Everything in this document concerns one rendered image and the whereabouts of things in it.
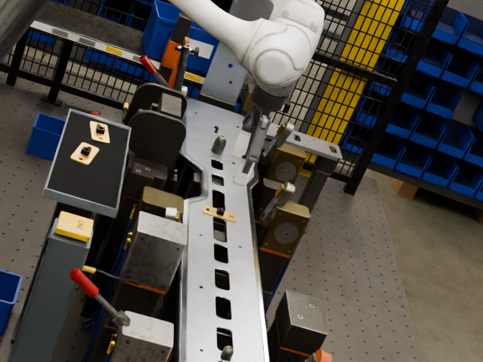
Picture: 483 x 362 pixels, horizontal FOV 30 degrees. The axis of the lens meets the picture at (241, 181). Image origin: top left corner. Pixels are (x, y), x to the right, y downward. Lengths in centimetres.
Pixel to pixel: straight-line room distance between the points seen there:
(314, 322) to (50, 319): 53
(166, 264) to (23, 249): 63
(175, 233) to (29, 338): 34
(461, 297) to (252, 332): 293
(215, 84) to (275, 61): 106
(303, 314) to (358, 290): 89
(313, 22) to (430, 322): 258
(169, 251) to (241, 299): 21
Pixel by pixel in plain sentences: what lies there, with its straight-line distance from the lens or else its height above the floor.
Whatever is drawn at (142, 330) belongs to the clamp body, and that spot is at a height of 106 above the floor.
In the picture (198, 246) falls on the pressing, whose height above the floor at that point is 100.
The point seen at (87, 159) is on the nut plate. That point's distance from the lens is 180.
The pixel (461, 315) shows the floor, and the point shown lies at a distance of 448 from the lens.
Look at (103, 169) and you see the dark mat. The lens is 179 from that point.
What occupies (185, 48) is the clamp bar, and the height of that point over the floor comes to 121.
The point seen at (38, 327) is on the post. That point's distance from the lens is 168.
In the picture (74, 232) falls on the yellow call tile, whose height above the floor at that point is 116.
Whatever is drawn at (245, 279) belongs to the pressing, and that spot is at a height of 100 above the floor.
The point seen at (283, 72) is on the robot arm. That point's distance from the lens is 174.
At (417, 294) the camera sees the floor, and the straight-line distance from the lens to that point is 444.
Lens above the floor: 198
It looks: 25 degrees down
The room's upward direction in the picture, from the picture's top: 23 degrees clockwise
